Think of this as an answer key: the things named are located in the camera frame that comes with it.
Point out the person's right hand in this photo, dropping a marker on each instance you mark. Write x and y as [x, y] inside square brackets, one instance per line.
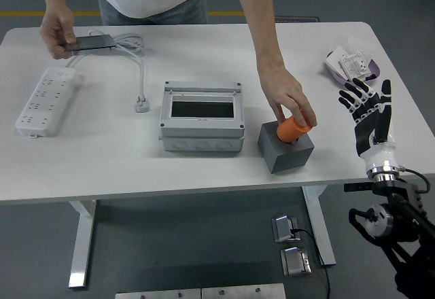
[56, 30]

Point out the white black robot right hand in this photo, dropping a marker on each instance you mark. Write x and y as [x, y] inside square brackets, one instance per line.
[368, 136]

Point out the person's left hand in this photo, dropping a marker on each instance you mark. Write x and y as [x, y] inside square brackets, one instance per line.
[285, 88]

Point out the transparent grey-framed box lid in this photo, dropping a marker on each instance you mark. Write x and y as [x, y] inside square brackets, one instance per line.
[93, 42]

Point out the orange cylinder battery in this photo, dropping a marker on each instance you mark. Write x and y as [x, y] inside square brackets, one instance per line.
[289, 130]

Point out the grey junction box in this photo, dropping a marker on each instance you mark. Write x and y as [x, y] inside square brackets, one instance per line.
[204, 141]

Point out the person's left forearm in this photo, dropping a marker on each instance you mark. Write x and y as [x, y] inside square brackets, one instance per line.
[258, 23]

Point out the black table control panel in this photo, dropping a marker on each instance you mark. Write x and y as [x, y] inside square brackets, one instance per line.
[357, 187]

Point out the purple tray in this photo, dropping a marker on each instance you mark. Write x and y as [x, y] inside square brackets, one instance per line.
[373, 66]

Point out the dark floor mat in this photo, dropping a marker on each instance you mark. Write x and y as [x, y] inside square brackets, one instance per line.
[302, 20]

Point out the white printed socket panel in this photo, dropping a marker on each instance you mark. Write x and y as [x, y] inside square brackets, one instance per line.
[355, 66]

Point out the white power strip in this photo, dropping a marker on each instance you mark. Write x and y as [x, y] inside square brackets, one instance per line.
[44, 102]

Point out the grey block with round hole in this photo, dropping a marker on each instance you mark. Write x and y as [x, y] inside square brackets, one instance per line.
[289, 161]

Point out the silver foot pedal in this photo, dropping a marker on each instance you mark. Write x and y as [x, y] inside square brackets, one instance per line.
[295, 261]
[283, 227]

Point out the grey metal plate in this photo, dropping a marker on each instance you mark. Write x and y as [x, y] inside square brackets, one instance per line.
[243, 292]
[156, 294]

